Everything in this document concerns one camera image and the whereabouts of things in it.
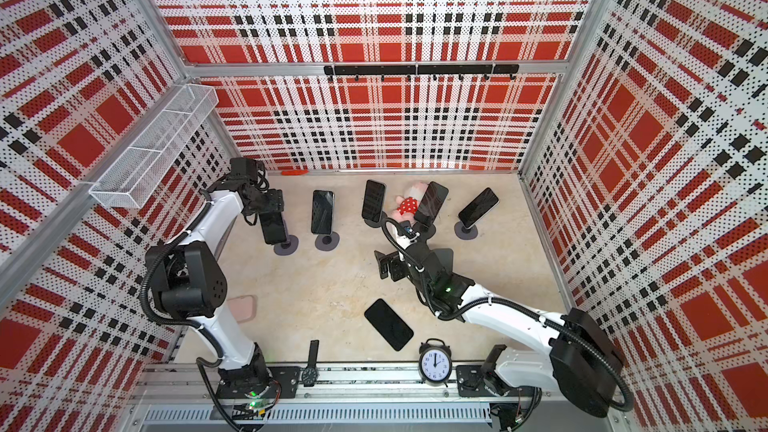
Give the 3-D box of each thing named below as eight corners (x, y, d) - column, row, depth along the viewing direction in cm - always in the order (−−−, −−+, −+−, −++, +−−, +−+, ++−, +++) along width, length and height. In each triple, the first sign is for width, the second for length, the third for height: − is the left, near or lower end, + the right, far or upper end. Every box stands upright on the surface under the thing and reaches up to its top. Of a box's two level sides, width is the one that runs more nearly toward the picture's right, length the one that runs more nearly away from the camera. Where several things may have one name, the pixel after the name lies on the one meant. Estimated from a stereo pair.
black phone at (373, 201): (364, 222, 107) (359, 196, 96) (371, 207, 112) (367, 179, 101) (382, 226, 106) (379, 200, 95) (388, 210, 111) (386, 183, 99)
